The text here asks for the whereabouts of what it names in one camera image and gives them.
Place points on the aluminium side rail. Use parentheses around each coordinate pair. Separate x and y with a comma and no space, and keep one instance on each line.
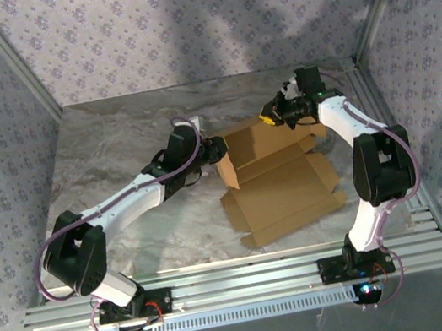
(436,217)

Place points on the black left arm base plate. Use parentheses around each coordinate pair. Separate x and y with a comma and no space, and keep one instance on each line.
(163,301)

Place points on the aluminium mounting rail beam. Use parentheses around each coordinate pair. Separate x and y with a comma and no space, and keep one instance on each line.
(241,282)

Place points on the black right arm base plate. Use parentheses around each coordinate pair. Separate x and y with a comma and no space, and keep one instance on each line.
(329,270)

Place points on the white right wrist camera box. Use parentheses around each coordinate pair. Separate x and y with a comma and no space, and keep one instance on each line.
(288,87)

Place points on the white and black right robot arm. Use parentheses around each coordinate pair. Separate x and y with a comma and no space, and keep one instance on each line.
(339,119)

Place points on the brown cardboard paper box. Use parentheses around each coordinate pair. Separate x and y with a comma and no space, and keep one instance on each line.
(286,197)

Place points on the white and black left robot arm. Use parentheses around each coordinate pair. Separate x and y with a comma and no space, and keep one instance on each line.
(125,204)

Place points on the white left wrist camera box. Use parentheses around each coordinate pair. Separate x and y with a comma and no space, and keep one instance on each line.
(197,122)

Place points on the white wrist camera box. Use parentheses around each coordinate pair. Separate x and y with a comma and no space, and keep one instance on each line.
(288,87)
(197,122)

